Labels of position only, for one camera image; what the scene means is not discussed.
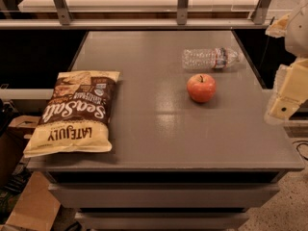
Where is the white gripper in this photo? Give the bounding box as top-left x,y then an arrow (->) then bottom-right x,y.
264,0 -> 308,125

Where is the red apple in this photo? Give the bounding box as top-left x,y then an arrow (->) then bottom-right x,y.
187,74 -> 216,103

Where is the brown Late July chip bag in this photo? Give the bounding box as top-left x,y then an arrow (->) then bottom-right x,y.
24,70 -> 119,158

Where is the clear plastic water bottle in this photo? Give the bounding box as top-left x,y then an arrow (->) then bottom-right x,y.
182,47 -> 244,70

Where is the grey cabinet with drawers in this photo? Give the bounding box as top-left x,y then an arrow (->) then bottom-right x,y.
29,31 -> 303,231

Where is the cardboard box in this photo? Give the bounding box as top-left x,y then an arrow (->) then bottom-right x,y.
0,115 -> 60,231

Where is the black cable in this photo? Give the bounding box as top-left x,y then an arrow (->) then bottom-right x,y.
292,140 -> 308,161

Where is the metal shelf frame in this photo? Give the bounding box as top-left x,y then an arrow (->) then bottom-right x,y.
0,0 -> 308,31

